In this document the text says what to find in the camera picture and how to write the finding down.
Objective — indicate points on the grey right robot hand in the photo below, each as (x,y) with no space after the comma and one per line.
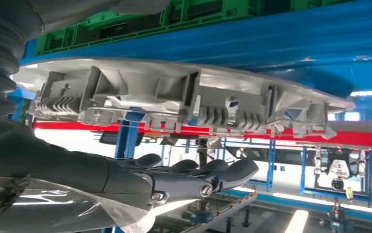
(76,173)

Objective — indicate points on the blue metal shelf rack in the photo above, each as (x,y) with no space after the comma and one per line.
(269,38)

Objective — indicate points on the clear plastic hand cover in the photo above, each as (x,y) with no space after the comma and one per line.
(60,212)

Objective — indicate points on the green folding plastic crate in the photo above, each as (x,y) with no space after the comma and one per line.
(318,4)
(125,29)

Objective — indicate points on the red barrier belt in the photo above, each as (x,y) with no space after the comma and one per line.
(350,138)

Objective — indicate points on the blue background frame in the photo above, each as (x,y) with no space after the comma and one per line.
(305,170)

